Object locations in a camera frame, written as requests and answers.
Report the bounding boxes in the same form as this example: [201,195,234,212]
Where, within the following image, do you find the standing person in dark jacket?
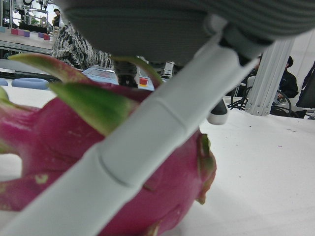
[52,8,61,28]

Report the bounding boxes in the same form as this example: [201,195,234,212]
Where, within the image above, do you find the box with red label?
[82,65,117,85]

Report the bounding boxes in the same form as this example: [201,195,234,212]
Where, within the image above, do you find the black cable bundle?
[226,94,250,112]

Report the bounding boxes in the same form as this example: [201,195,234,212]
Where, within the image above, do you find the bench with coloured blocks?
[0,25,55,54]

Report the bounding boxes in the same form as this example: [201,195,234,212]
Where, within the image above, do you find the person in striped top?
[50,21,114,70]

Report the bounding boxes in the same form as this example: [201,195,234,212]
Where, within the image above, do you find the pink dragon fruit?
[0,53,218,236]

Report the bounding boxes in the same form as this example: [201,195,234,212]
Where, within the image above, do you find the white aluminium frame post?
[244,38,295,117]

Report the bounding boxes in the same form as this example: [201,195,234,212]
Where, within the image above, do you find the seated person in black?
[272,56,300,106]

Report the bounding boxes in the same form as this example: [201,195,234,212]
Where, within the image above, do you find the left grey white robot hand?
[0,0,315,236]

